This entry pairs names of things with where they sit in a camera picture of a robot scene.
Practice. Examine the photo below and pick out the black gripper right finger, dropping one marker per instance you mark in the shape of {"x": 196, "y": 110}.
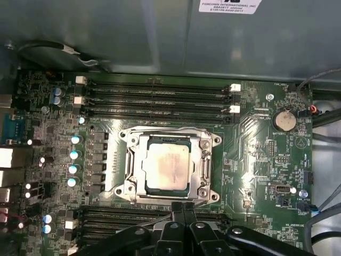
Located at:
{"x": 202, "y": 240}

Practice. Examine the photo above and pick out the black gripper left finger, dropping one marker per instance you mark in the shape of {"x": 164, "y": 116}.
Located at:
{"x": 170, "y": 240}

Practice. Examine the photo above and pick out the silver topped CPU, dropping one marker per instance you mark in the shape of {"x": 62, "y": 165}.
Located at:
{"x": 167, "y": 165}

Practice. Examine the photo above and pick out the metal socket cover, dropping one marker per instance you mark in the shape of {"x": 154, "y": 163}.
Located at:
{"x": 138, "y": 170}

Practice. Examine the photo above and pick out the black RAM slot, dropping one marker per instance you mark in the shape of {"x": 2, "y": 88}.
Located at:
{"x": 160, "y": 104}
{"x": 120, "y": 209}
{"x": 160, "y": 114}
{"x": 96, "y": 237}
{"x": 120, "y": 216}
{"x": 160, "y": 94}
{"x": 160, "y": 84}
{"x": 106, "y": 226}

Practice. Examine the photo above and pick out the CPU socket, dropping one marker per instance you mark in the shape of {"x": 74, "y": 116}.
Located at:
{"x": 131, "y": 186}

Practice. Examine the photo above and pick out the green motherboard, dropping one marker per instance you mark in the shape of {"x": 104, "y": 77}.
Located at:
{"x": 253, "y": 149}

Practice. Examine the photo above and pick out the round coin cell battery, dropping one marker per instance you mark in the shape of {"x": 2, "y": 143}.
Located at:
{"x": 285, "y": 120}

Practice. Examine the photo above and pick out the silver rear port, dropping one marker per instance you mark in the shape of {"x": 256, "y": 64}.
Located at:
{"x": 6, "y": 157}
{"x": 5, "y": 178}
{"x": 4, "y": 196}

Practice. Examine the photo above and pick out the blue video port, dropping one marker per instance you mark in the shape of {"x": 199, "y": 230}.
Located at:
{"x": 12, "y": 128}

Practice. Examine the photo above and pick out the black PC case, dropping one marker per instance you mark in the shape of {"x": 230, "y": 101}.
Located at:
{"x": 106, "y": 32}

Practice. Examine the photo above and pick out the white printed case label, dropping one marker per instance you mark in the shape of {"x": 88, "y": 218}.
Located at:
{"x": 229, "y": 6}

